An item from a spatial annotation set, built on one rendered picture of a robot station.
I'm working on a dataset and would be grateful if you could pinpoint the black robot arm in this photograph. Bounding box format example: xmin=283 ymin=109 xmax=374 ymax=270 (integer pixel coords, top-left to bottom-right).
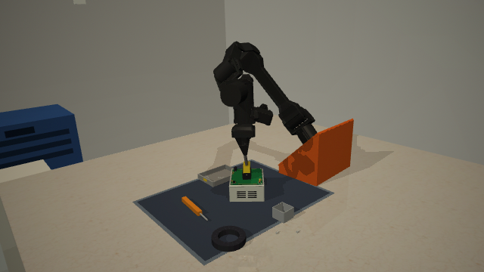
xmin=213 ymin=41 xmax=317 ymax=144

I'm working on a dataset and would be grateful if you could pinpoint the dark grey work mat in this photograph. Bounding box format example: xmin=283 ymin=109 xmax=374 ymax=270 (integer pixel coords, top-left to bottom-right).
xmin=133 ymin=159 xmax=334 ymax=266

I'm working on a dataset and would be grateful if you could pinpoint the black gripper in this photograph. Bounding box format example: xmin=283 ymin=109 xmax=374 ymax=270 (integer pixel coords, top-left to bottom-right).
xmin=231 ymin=100 xmax=256 ymax=155

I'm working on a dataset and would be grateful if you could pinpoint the yellow power plug with grey cables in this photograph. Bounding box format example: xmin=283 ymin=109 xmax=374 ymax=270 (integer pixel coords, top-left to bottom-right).
xmin=243 ymin=155 xmax=250 ymax=173

